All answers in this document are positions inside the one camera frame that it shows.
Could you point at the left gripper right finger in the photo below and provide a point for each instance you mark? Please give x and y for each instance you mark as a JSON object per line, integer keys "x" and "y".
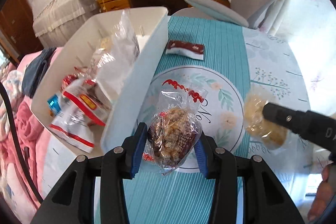
{"x": 204, "y": 151}

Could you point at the blue orange snack packet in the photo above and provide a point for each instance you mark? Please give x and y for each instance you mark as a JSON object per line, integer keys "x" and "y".
{"x": 54, "y": 104}

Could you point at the teal patterned table mat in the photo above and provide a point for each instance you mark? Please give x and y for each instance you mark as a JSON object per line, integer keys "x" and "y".
{"x": 185, "y": 196}

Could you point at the large yellow cake package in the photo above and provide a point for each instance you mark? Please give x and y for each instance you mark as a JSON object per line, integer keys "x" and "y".
{"x": 113, "y": 60}

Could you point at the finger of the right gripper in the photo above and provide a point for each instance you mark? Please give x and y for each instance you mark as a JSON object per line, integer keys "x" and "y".
{"x": 311, "y": 126}

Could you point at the white plastic bin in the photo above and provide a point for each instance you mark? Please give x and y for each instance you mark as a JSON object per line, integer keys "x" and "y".
{"x": 150, "y": 26}

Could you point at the dark blue garment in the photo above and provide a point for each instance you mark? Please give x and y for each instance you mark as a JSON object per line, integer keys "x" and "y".
{"x": 35, "y": 71}

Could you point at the white red striped packet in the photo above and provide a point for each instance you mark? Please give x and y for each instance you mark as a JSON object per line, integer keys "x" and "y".
{"x": 82, "y": 105}

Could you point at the person's right hand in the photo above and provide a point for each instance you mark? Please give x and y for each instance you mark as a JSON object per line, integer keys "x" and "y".
{"x": 323, "y": 196}

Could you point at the red nut snack packet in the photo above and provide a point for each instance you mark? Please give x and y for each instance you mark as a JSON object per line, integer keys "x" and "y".
{"x": 71, "y": 81}

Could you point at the dark red white snack packet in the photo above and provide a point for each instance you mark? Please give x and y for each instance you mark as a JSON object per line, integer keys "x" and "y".
{"x": 186, "y": 49}

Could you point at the nut brittle snack packet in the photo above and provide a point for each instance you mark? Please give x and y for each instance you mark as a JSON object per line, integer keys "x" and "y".
{"x": 174, "y": 128}

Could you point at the rice crispy snack packet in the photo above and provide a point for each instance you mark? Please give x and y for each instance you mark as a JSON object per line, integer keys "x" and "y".
{"x": 271, "y": 135}

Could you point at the pink quilt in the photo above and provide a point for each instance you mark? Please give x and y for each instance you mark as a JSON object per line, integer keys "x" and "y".
{"x": 33, "y": 140}

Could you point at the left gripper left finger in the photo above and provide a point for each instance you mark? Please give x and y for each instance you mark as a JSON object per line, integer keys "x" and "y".
{"x": 133, "y": 147}

